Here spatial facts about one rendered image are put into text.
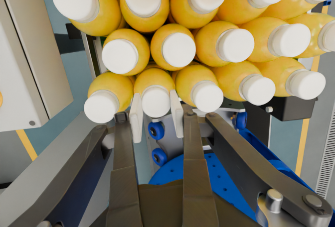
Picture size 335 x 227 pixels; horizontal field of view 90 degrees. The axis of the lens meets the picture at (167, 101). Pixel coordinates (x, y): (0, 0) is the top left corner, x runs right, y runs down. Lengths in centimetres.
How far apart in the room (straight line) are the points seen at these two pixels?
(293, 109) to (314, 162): 203
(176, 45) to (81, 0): 11
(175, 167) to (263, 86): 25
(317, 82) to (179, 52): 19
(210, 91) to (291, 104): 24
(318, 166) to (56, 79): 249
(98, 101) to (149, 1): 13
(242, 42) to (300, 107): 26
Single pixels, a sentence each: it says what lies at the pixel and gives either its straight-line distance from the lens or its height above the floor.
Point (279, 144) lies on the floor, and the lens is 204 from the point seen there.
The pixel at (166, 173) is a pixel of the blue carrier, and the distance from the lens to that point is 39.
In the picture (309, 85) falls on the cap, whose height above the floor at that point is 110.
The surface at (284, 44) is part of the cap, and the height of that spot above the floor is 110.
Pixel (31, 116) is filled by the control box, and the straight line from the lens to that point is 27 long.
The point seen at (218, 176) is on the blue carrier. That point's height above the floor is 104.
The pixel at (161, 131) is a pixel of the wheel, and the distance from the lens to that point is 37.
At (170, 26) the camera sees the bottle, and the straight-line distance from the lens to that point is 25.
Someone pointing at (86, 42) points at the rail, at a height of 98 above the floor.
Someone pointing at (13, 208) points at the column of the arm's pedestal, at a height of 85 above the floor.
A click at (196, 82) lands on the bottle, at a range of 25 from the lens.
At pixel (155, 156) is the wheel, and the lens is 43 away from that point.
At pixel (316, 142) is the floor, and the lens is 230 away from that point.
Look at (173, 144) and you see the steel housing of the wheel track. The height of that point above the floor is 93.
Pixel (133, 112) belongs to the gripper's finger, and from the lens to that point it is 16.
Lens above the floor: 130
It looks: 69 degrees down
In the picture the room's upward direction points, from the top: 166 degrees clockwise
